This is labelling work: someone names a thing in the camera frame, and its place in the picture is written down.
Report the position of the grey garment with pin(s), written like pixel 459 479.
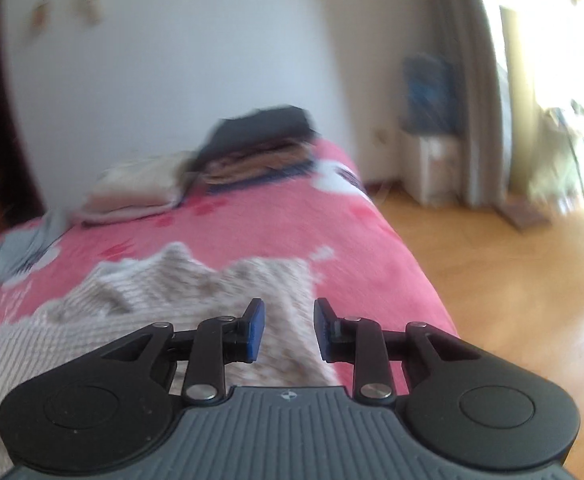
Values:
pixel 17 250

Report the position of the pink floral blanket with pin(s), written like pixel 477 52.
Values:
pixel 272 220

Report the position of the folded cream clothes stack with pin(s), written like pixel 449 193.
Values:
pixel 122 214

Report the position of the tan folded clothes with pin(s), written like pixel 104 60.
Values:
pixel 257 162

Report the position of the black folded garment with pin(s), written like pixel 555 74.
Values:
pixel 257 130

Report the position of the cream balcony door frame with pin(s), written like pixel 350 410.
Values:
pixel 519 110

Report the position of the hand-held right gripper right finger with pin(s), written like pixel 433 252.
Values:
pixel 323 332

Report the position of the blue folded jeans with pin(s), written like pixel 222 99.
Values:
pixel 267 182

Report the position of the cream folded garment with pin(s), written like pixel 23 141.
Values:
pixel 142 180

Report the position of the grey curtain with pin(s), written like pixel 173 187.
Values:
pixel 479 110

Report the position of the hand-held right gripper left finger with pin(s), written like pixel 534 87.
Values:
pixel 256 330

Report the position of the beige houndstooth coat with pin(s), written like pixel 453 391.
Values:
pixel 122 300

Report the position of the white water dispenser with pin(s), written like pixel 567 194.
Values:
pixel 434 170

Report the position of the brown door mat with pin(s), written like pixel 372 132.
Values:
pixel 521 215

